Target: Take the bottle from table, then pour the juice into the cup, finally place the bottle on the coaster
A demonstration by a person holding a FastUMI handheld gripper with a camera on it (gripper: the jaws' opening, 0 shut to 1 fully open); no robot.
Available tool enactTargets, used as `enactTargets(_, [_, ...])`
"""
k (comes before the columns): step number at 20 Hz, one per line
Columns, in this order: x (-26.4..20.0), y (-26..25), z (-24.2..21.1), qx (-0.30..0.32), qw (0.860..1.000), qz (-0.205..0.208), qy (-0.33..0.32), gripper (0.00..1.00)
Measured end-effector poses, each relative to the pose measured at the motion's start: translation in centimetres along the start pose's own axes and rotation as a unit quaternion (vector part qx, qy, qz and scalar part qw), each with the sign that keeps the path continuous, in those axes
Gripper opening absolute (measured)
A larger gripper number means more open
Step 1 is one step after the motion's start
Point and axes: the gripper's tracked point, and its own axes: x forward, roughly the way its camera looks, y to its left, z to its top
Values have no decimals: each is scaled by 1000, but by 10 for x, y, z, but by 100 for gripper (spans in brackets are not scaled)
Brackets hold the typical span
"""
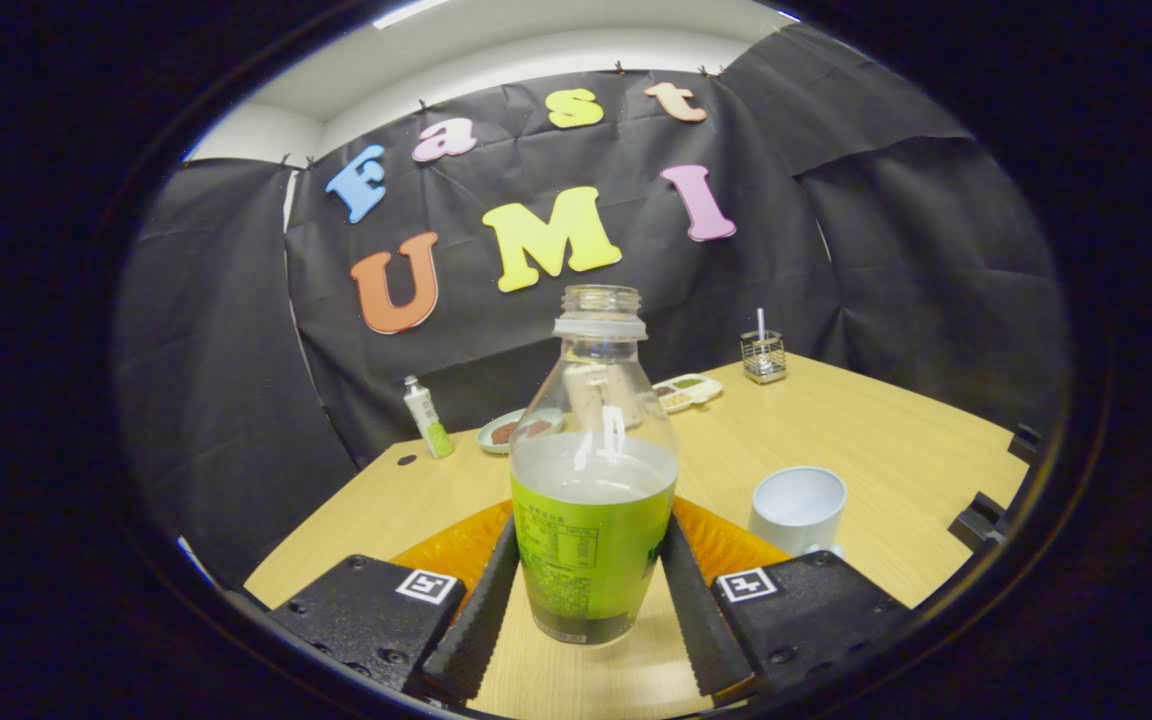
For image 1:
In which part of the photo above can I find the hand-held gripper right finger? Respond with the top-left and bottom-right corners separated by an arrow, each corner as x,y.
661,497 -> 912,701

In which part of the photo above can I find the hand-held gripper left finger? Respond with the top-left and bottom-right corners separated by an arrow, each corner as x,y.
266,500 -> 522,706

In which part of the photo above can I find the pale green plate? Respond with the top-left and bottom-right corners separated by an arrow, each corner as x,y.
476,408 -> 551,456

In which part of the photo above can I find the clear glass holder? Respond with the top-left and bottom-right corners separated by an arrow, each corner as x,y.
740,330 -> 788,385

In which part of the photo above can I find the wooden table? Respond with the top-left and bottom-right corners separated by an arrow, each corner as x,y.
244,353 -> 1029,720

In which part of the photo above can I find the white divided condiment tray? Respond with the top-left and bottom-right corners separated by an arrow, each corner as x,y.
652,373 -> 724,413

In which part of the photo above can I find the white cup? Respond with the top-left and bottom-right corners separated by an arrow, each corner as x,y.
748,466 -> 849,559

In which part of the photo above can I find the large ceiling light panel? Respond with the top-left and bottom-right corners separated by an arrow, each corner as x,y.
371,0 -> 452,31

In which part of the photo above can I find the small white green bottle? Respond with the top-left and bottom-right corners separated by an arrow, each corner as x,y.
403,376 -> 456,460

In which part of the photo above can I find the black backdrop cloth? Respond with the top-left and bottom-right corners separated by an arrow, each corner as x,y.
114,22 -> 1072,591

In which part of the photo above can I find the green label juice bottle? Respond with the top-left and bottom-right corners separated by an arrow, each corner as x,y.
509,285 -> 682,646

